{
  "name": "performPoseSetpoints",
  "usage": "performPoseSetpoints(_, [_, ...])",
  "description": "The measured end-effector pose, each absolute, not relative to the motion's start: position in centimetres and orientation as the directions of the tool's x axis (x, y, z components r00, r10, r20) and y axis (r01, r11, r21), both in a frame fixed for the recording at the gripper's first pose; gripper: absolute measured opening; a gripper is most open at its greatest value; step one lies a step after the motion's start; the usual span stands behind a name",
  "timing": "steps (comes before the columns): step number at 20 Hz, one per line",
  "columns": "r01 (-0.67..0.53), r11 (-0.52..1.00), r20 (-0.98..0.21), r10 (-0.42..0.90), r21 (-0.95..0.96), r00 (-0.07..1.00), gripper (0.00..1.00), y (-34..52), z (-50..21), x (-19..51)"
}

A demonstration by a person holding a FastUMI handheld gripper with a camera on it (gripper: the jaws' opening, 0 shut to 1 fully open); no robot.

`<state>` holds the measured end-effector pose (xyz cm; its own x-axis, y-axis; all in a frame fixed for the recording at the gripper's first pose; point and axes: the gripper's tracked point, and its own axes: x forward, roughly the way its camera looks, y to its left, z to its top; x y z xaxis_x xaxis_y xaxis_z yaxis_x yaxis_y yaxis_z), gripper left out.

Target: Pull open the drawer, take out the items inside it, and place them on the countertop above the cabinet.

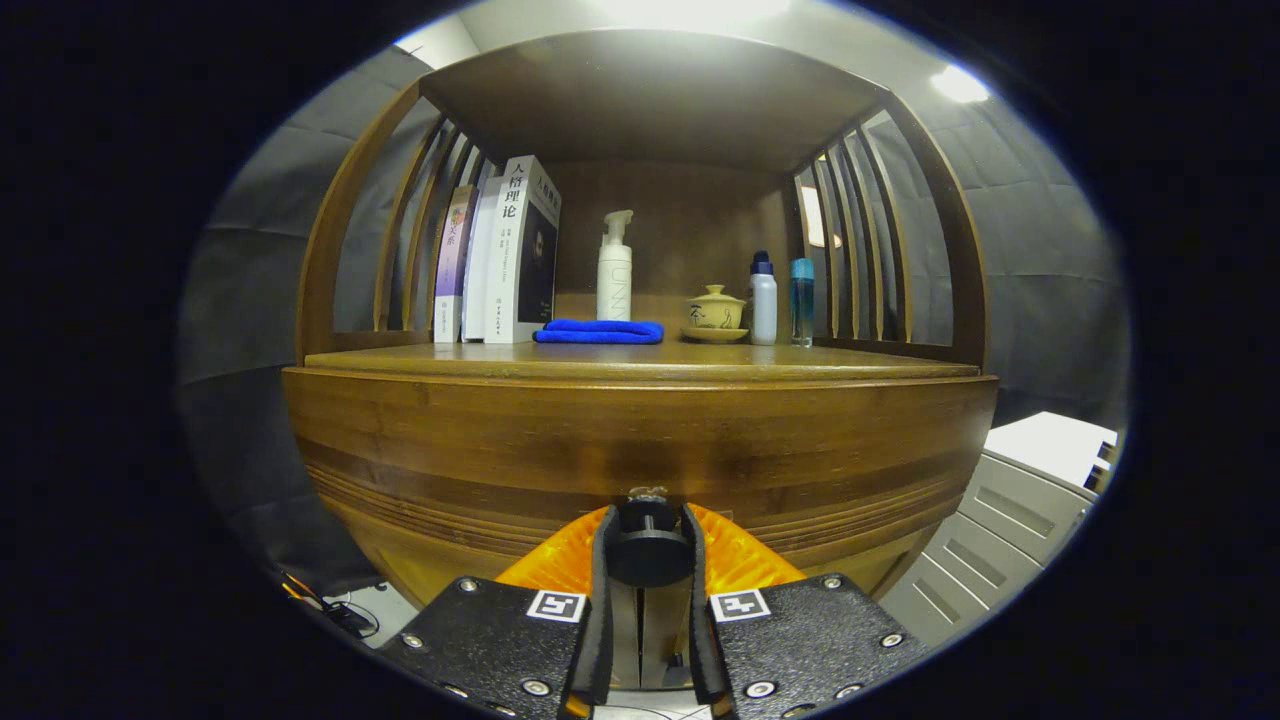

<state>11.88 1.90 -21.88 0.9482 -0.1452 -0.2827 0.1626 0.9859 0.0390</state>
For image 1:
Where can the white bottle with blue cap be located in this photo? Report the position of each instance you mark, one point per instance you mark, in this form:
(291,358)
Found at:
(764,305)

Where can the white book with dark portrait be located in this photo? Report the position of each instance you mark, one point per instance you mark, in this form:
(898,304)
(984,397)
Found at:
(510,260)

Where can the thin white book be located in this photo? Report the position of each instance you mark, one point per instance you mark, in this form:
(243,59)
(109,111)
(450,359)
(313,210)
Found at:
(480,270)

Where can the purple book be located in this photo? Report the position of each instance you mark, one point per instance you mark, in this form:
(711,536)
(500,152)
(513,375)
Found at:
(452,260)

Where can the white pump bottle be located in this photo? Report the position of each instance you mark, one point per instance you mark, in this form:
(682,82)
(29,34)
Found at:
(614,285)

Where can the yellow saucer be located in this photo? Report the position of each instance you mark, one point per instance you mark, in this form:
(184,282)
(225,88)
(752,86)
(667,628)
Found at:
(715,336)

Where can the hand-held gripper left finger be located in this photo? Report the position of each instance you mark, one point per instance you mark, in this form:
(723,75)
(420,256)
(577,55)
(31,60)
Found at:
(602,640)

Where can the yellow lidded teacup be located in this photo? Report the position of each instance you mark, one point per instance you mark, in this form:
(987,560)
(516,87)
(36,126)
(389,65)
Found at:
(716,308)

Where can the wooden countertop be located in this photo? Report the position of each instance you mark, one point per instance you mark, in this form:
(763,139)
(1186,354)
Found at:
(700,358)

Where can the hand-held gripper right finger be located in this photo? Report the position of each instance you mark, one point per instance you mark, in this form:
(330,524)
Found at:
(700,640)

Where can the wooden cabinet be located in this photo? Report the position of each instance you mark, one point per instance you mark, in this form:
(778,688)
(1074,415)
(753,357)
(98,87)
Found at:
(650,100)

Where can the blue folded cloth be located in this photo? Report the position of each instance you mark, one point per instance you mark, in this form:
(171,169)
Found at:
(600,332)

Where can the round ceiling lamp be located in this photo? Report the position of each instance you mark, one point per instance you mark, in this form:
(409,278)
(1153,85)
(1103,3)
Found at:
(690,10)

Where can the black drawer knob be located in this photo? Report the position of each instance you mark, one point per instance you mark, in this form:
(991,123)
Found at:
(648,555)

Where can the white drawer unit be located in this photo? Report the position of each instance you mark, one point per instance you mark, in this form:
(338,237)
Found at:
(1000,520)

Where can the clear blue bottle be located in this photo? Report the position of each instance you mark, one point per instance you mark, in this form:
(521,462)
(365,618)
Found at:
(802,305)

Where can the rectangular ceiling lamp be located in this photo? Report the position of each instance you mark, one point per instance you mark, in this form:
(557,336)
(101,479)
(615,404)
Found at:
(958,85)

